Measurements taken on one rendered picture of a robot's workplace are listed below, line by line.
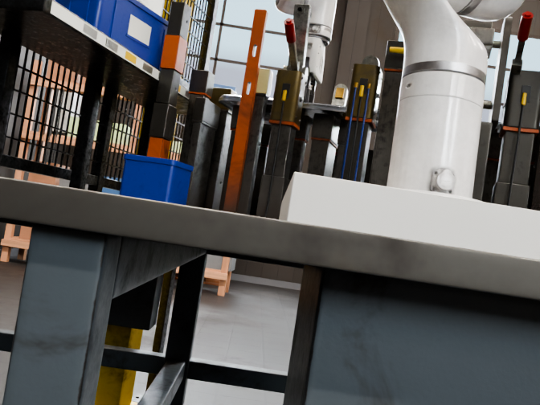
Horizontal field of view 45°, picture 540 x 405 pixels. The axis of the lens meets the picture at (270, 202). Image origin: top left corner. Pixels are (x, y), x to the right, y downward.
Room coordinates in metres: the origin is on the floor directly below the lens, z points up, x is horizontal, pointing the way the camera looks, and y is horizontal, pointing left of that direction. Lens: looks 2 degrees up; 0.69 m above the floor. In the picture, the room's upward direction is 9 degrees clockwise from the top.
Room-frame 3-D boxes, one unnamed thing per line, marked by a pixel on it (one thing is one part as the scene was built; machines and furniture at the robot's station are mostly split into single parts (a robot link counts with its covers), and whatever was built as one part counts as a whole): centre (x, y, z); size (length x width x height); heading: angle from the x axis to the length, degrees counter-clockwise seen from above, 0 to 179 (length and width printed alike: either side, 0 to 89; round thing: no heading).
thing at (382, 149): (1.37, -0.23, 0.91); 0.07 x 0.05 x 0.42; 165
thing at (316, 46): (1.64, -0.05, 1.14); 0.10 x 0.07 x 0.11; 165
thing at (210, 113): (1.72, 0.20, 0.85); 0.12 x 0.03 x 0.30; 165
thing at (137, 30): (1.52, 0.43, 1.09); 0.30 x 0.17 x 0.13; 157
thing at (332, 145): (1.63, -0.11, 0.84); 0.12 x 0.05 x 0.29; 165
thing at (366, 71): (1.40, -0.17, 0.88); 0.11 x 0.07 x 0.37; 165
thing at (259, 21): (1.52, 0.09, 0.95); 0.03 x 0.01 x 0.50; 75
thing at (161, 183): (1.26, 0.22, 0.75); 0.11 x 0.10 x 0.09; 75
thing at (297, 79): (1.47, 0.00, 0.87); 0.10 x 0.07 x 0.35; 165
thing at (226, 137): (1.84, 0.18, 0.88); 0.08 x 0.08 x 0.36; 75
